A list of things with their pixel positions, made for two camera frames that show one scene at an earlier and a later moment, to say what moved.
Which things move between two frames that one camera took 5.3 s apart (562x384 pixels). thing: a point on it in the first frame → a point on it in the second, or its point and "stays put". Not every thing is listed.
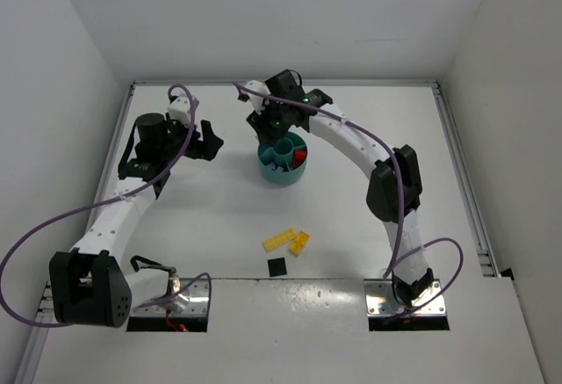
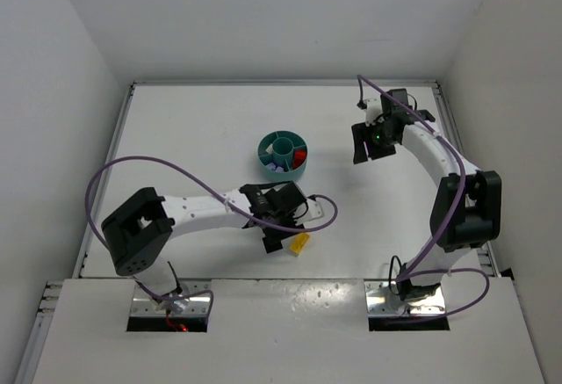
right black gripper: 267,130 → 374,147
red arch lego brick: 299,156 stays put
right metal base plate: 380,300 stays put
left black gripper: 198,146 → 272,232
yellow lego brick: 299,242 stays put
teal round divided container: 285,161 stays put
